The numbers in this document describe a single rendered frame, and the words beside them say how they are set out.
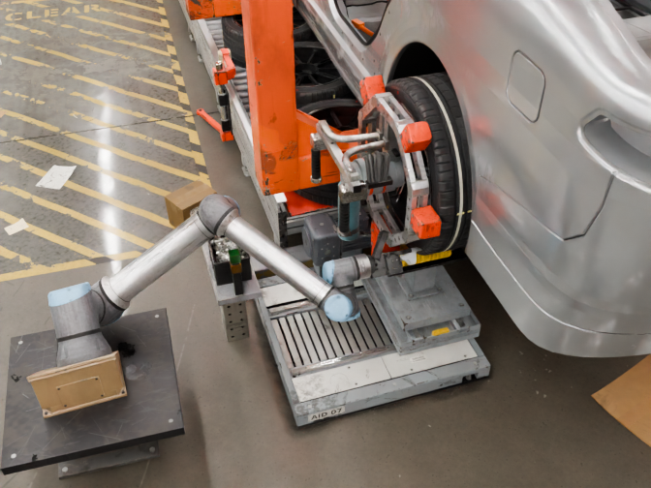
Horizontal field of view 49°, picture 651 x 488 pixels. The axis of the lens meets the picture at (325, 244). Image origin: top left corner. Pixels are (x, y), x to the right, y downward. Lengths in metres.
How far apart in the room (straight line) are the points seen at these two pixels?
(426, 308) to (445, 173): 0.81
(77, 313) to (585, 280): 1.67
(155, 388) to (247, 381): 0.50
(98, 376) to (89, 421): 0.17
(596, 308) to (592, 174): 0.40
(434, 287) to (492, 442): 0.68
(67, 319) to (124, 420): 0.40
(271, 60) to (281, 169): 0.50
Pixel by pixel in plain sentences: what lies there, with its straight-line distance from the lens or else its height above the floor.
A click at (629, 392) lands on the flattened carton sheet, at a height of 0.01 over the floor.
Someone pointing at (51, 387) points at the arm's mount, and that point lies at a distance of 2.65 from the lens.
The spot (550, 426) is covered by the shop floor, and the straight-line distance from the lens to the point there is 3.05.
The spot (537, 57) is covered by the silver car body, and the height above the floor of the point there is 1.56.
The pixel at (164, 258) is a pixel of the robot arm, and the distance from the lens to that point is 2.72.
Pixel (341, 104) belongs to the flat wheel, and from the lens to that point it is 3.82.
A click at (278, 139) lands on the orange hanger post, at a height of 0.79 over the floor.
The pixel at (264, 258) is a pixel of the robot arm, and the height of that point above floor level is 0.75.
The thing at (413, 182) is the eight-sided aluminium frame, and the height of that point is 0.98.
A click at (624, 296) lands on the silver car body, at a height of 1.08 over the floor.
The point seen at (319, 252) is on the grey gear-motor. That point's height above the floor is 0.33.
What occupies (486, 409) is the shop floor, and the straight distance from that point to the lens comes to 3.04.
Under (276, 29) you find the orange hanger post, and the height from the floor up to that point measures 1.27.
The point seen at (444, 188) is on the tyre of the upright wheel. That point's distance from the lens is 2.43.
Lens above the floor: 2.39
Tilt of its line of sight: 41 degrees down
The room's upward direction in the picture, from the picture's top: straight up
